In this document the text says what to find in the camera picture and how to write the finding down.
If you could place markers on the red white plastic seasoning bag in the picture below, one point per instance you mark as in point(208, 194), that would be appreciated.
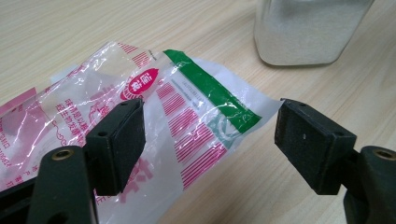
point(186, 109)

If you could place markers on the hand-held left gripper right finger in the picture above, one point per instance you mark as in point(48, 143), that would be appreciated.
point(311, 146)

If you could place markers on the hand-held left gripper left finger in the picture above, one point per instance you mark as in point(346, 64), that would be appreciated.
point(115, 149)

